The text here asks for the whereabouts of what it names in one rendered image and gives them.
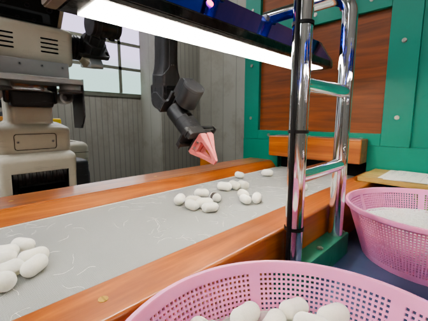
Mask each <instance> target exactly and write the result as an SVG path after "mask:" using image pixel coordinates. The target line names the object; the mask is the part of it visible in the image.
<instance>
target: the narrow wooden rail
mask: <svg viewBox="0 0 428 321"><path fill-rule="evenodd" d="M367 172H368V171H366V172H364V173H367ZM364 173H361V174H359V175H362V174H364ZM359 175H357V176H354V177H352V178H349V179H347V180H346V193H345V197H346V195H347V194H348V193H349V192H351V191H353V190H357V189H364V188H371V187H386V185H384V184H379V183H370V182H362V181H358V180H357V177H358V176H359ZM330 194H331V187H328V188H326V189H324V190H321V191H318V192H316V193H314V194H312V195H309V196H306V197H305V198H304V222H303V226H304V231H303V247H302V249H303V248H304V247H306V246H307V245H309V244H310V243H312V242H313V241H315V240H316V239H317V238H319V237H321V236H322V235H323V234H325V233H326V232H327V231H328V223H329V204H330ZM284 224H285V206H282V207H281V208H278V209H276V210H273V211H270V212H269V213H266V214H264V215H261V216H259V217H257V218H254V219H252V220H249V221H247V222H245V223H243V224H240V225H237V226H236V227H233V228H231V229H228V230H226V231H224V232H221V233H219V234H216V235H214V236H212V237H209V238H206V239H204V240H202V241H200V242H197V243H194V244H193V245H190V246H188V247H185V248H182V249H181V250H178V251H176V252H173V253H171V254H169V255H166V256H164V257H161V258H160V259H157V260H154V261H152V262H149V263H148V264H145V265H143V266H140V267H137V268H136V269H133V270H131V271H128V272H126V273H124V274H121V275H119V276H116V277H114V278H112V279H109V280H107V281H105V282H102V283H100V284H97V285H95V286H93V287H90V288H88V289H85V290H83V291H81V292H78V293H76V294H73V295H72V296H69V297H66V298H64V299H61V300H60V301H57V302H55V303H52V304H49V305H48V306H45V307H43V308H40V309H38V310H36V311H33V312H31V313H28V314H26V315H24V316H21V317H19V318H16V319H14V320H12V321H125V320H126V319H127V318H128V317H129V316H130V315H131V314H132V313H133V312H135V311H136V310H137V309H138V308H139V307H140V306H141V305H142V304H143V303H145V302H146V301H147V300H149V299H150V298H151V297H153V296H154V295H156V294H157V293H158V292H160V291H161V290H163V289H165V288H166V287H168V286H170V285H172V284H173V283H175V282H177V281H179V280H181V279H183V278H185V277H188V276H190V275H192V274H195V273H198V272H200V271H204V270H206V269H210V268H214V267H217V266H222V265H226V264H232V263H237V262H246V261H253V260H283V253H284V237H285V229H284ZM354 229H355V224H354V221H353V217H352V213H351V211H350V207H349V206H348V205H347V204H346V202H345V210H344V219H343V230H344V231H345V232H348V233H350V232H352V231H353V230H354Z"/></svg>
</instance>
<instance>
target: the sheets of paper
mask: <svg viewBox="0 0 428 321"><path fill-rule="evenodd" d="M378 178H383V179H384V180H394V181H400V182H410V183H420V184H426V185H428V174H425V173H415V172H409V171H394V170H390V171H388V172H387V173H385V174H383V175H381V176H379V177H378Z"/></svg>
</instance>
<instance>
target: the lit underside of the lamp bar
mask: <svg viewBox="0 0 428 321"><path fill-rule="evenodd" d="M78 15H79V16H82V17H87V18H91V19H94V20H99V21H102V22H107V23H110V24H115V25H119V26H122V27H127V28H130V29H135V30H138V31H143V32H147V33H150V34H154V35H158V36H162V37H165V38H170V39H175V40H178V41H182V42H186V43H190V44H193V45H198V46H203V47H206V48H210V49H214V50H218V51H221V52H226V53H229V54H233V55H238V56H241V57H246V58H249V59H253V60H257V61H261V62H266V63H269V64H274V65H277V66H281V67H285V68H289V69H291V63H292V59H291V58H289V57H285V56H282V55H278V54H276V53H273V52H268V51H266V50H262V49H260V48H255V47H253V46H250V45H246V44H243V43H239V42H237V41H233V40H230V39H227V38H223V37H220V36H216V35H214V34H210V33H207V32H204V31H200V30H197V29H193V28H191V27H187V26H184V25H181V24H177V23H174V22H170V21H168V20H164V19H161V18H158V17H154V16H151V15H147V14H145V13H142V12H138V11H135V10H131V9H129V8H124V7H122V6H119V5H115V4H112V3H108V2H106V1H102V0H96V1H94V2H93V3H92V4H90V5H89V6H87V7H86V8H85V9H84V10H82V11H81V12H79V13H78ZM314 69H322V68H321V67H318V66H314V65H311V70H314Z"/></svg>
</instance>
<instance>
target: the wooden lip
mask: <svg viewBox="0 0 428 321"><path fill-rule="evenodd" d="M288 142H289V135H286V134H276V135H270V136H269V155H275V156H281V157H288ZM367 143H368V139H364V138H350V141H349V149H348V164H358V165H359V164H363V163H365V162H366V158H367ZM333 144H334V137H330V136H308V147H307V159H311V160H317V161H331V160H332V155H333Z"/></svg>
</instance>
